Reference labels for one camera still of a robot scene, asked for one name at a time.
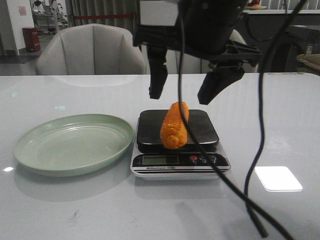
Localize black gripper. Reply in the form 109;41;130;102
133;0;262;105

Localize orange corn cob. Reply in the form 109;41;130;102
160;102;188;150

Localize right grey armchair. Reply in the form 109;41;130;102
151;28;259;75

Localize grey armchair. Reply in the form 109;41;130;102
151;28;259;75
35;23;146;76

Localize dark counter with white top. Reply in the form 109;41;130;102
239;9;320;74

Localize fruit plate on counter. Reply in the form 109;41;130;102
245;0;267;11

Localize left grey armchair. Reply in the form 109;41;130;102
35;23;146;76

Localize silver black kitchen scale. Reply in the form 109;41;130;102
130;109;231;181

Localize dark appliance at right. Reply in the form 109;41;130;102
265;25;320;73

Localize pale green plate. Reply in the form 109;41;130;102
13;114;135;177

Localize red bin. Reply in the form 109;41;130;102
22;27;41;53

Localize black cable near scale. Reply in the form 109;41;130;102
176;17;295;240

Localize black cable at right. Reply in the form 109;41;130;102
243;0;307;238

